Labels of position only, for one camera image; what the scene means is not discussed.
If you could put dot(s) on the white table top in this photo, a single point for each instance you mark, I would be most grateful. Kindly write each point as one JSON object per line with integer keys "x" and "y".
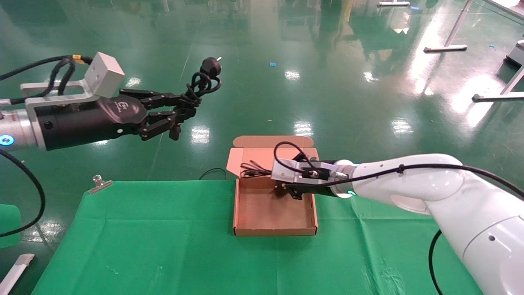
{"x": 511, "y": 6}

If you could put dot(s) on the open brown cardboard box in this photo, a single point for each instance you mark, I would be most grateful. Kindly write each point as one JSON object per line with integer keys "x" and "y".
{"x": 266, "y": 209}

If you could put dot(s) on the white table foot bar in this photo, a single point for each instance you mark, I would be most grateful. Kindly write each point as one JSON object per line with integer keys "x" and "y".
{"x": 393, "y": 3}

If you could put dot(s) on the silver metal cloth clip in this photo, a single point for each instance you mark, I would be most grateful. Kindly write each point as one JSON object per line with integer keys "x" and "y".
{"x": 100, "y": 185}

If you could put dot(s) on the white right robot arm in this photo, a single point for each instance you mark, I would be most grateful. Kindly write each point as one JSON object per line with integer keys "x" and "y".
{"x": 450, "y": 192}

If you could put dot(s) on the white table leg with foot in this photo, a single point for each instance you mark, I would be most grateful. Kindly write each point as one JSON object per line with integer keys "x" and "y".
{"x": 499, "y": 96}
{"x": 446, "y": 48}

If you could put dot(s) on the large green tablecloth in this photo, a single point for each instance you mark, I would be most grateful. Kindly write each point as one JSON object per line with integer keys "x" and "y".
{"x": 163, "y": 237}

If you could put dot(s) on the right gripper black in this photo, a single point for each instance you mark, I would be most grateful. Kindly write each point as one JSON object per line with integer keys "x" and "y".
{"x": 319, "y": 188}

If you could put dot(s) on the white slanted table foot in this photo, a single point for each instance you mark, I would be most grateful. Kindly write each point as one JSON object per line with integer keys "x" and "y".
{"x": 16, "y": 270}

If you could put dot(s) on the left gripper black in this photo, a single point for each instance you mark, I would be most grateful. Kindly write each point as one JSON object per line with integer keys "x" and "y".
{"x": 82, "y": 121}

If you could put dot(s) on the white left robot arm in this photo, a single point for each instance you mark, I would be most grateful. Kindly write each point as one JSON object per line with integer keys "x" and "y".
{"x": 20, "y": 127}

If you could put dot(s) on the wrist silver camera mount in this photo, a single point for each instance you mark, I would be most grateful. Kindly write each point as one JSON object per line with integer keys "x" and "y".
{"x": 286, "y": 172}
{"x": 104, "y": 76}

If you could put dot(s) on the grey white machine base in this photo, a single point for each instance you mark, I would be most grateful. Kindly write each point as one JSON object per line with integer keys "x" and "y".
{"x": 516, "y": 53}

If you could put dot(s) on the left wrist silver camera mount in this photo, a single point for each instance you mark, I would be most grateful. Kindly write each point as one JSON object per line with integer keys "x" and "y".
{"x": 104, "y": 76}

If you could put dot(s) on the right wrist silver camera mount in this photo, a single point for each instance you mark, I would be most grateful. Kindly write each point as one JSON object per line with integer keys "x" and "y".
{"x": 286, "y": 172}

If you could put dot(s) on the small green tablecloth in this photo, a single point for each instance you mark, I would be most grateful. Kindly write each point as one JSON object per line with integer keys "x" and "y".
{"x": 8, "y": 225}

